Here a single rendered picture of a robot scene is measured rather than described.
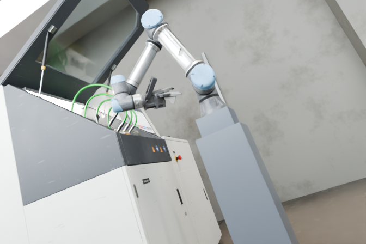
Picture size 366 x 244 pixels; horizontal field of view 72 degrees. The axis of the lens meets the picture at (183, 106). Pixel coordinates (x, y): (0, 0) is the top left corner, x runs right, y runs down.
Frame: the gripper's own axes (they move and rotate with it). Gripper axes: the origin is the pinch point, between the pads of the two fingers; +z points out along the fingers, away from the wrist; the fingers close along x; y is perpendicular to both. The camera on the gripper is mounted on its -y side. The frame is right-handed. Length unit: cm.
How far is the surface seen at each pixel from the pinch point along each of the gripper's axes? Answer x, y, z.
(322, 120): -88, 90, 189
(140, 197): 27, 40, -31
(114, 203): 28, 39, -43
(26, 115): -17, 2, -79
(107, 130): 11.6, 10.3, -39.5
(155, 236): 35, 56, -28
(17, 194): -1, 37, -89
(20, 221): 6, 48, -88
